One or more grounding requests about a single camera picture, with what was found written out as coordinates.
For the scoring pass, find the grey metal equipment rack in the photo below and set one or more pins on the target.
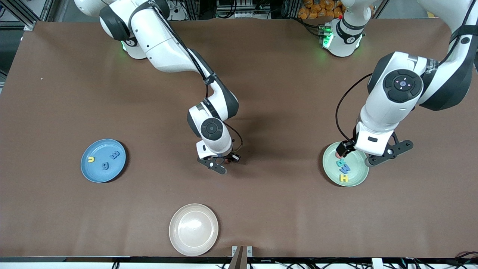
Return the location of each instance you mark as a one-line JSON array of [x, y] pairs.
[[242, 5]]

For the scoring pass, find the green plate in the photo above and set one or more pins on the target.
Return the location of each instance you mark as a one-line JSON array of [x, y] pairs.
[[358, 175]]

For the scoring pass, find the white power strip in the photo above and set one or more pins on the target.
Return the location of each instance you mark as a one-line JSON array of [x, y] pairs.
[[172, 5]]

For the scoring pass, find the brown table cover sheet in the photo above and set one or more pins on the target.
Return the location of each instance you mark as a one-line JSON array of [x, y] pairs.
[[74, 224]]

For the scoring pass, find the blue foam letter W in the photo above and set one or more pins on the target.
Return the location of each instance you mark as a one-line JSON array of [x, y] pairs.
[[345, 169]]

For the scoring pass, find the teal foam letter R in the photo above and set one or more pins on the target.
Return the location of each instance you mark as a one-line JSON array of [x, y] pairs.
[[341, 162]]

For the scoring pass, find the bag of orange items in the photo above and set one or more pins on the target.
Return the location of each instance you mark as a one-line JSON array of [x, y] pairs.
[[317, 9]]

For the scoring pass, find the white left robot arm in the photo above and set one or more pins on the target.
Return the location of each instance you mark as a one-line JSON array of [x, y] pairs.
[[396, 108]]

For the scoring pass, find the blue plate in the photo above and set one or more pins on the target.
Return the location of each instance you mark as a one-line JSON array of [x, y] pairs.
[[101, 173]]

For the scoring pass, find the beige plate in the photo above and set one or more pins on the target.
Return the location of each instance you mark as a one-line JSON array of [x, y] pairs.
[[194, 229]]

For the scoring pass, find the blue foam letter g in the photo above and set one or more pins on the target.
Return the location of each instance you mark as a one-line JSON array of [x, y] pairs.
[[106, 165]]

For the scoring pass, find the white table frame rail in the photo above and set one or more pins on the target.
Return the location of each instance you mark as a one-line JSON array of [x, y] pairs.
[[37, 266]]

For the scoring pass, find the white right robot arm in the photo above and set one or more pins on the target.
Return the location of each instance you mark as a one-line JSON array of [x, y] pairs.
[[160, 45]]

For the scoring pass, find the aluminium frame strut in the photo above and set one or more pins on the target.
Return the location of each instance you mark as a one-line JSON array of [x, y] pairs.
[[30, 24]]

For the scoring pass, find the blue foam letter m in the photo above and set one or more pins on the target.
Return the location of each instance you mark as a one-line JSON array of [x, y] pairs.
[[115, 154]]

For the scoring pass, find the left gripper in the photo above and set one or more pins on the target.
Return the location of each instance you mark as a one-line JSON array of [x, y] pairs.
[[346, 147]]

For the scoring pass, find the yellow foam letter H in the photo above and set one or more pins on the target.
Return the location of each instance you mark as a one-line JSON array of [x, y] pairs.
[[344, 178]]

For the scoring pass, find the camera post with brackets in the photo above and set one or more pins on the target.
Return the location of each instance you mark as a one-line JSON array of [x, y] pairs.
[[239, 261]]

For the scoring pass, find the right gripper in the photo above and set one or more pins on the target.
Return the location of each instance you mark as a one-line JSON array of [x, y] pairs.
[[230, 157]]

